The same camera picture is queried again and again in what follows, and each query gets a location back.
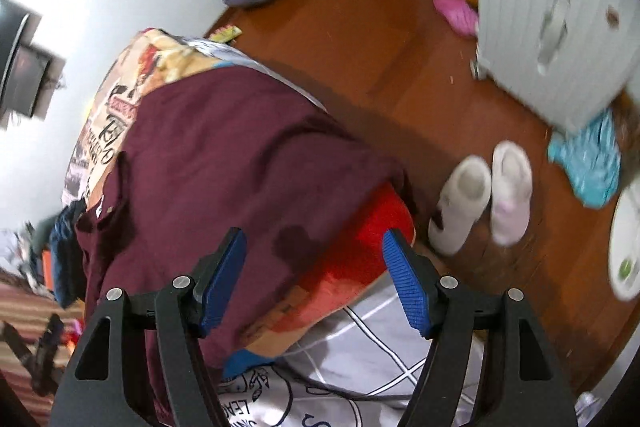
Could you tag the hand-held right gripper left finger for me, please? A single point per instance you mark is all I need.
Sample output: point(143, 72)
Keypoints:
point(225, 282)

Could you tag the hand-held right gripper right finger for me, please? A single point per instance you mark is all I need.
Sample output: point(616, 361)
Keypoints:
point(407, 292)

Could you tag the maroon pants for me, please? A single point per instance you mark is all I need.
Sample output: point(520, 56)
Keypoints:
point(225, 157)

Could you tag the white checked bed sheet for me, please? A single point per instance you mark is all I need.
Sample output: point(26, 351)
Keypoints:
point(380, 347)

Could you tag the white slipper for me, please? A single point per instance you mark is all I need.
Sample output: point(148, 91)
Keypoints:
point(510, 192)
point(460, 207)

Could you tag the blue jeans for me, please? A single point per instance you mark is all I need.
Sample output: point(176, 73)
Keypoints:
point(65, 257)

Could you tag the black stand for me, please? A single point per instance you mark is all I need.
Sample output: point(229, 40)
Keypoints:
point(47, 347)

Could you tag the striped rug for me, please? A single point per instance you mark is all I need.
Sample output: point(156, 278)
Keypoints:
point(20, 307)

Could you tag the teal cloth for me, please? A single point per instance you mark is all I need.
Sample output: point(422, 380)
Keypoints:
point(590, 162)

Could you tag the white round bin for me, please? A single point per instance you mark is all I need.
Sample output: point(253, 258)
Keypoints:
point(625, 232)

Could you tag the yellow-green snack packet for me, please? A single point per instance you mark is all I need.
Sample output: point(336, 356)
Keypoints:
point(225, 34)

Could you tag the white cabinet with stickers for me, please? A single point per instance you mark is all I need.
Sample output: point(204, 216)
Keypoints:
point(525, 57)

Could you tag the pink slipper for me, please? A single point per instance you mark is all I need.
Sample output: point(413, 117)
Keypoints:
point(455, 12)

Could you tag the black wall-mounted box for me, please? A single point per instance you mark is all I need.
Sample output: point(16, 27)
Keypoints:
point(27, 79)

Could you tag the wall television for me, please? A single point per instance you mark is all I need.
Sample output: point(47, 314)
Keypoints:
point(12, 32)

